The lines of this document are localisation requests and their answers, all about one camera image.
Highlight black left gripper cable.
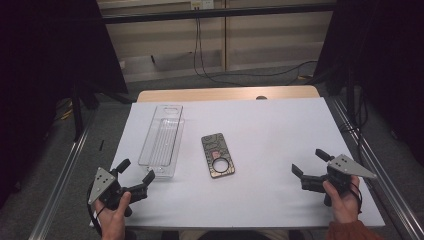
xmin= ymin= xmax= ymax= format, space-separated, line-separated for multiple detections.
xmin=86 ymin=181 xmax=107 ymax=236

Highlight black floor cables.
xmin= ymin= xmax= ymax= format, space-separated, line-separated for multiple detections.
xmin=339 ymin=84 xmax=369 ymax=168

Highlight person's right hand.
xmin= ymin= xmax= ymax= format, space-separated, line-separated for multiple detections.
xmin=322 ymin=175 xmax=363 ymax=225

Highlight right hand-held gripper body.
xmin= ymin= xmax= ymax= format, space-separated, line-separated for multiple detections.
xmin=300 ymin=153 xmax=378 ymax=208

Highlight white wall socket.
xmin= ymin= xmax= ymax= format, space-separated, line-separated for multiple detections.
xmin=190 ymin=0 xmax=215 ymax=11

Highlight yellow floor cable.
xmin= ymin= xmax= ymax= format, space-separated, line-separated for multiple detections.
xmin=56 ymin=99 xmax=75 ymax=122

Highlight white table mat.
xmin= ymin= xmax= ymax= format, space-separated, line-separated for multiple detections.
xmin=89 ymin=97 xmax=386 ymax=232

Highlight person's left hand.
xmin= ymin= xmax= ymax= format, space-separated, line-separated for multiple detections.
xmin=94 ymin=191 xmax=133 ymax=240

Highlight black hanging wall cables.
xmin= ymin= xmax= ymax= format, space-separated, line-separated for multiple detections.
xmin=192 ymin=16 xmax=319 ymax=88

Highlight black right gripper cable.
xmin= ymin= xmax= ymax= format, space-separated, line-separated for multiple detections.
xmin=349 ymin=181 xmax=364 ymax=215

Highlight black metal stand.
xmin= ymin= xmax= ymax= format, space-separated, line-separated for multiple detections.
xmin=343 ymin=63 xmax=358 ymax=118
xmin=70 ymin=78 xmax=101 ymax=143

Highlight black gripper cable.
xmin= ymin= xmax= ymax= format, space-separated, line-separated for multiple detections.
xmin=349 ymin=181 xmax=364 ymax=215
xmin=86 ymin=181 xmax=107 ymax=236

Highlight black curtain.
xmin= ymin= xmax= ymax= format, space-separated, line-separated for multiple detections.
xmin=312 ymin=0 xmax=424 ymax=168
xmin=0 ymin=0 xmax=130 ymax=209

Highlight clear plastic packaging box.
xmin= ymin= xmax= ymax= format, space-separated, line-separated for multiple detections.
xmin=137 ymin=104 xmax=186 ymax=179

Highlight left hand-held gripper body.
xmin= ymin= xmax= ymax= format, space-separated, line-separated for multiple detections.
xmin=87 ymin=167 xmax=149 ymax=218

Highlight metal floor rail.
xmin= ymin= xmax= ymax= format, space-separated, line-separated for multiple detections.
xmin=328 ymin=95 xmax=424 ymax=240
xmin=27 ymin=108 xmax=98 ymax=240

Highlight black horizontal bar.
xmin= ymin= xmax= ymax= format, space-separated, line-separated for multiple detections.
xmin=100 ymin=2 xmax=338 ymax=25

